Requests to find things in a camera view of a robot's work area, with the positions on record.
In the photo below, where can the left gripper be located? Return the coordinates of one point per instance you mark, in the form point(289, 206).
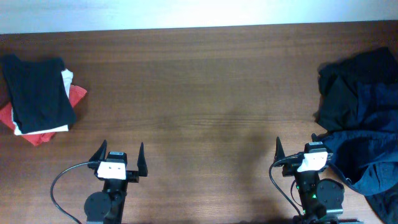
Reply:
point(141, 167)

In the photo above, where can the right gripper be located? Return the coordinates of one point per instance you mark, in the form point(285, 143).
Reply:
point(291, 165)

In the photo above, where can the navy blue shorts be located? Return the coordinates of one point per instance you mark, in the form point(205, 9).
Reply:
point(365, 153)

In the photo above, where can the black garment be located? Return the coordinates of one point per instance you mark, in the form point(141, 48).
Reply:
point(338, 87)

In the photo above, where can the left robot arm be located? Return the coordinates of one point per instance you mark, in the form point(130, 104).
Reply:
point(107, 205)

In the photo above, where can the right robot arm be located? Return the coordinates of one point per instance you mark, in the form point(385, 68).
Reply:
point(321, 199)

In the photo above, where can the white folded shirt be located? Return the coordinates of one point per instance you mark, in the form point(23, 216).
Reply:
point(67, 81)

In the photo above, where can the black folded shirt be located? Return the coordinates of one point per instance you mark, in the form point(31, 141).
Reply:
point(37, 93)

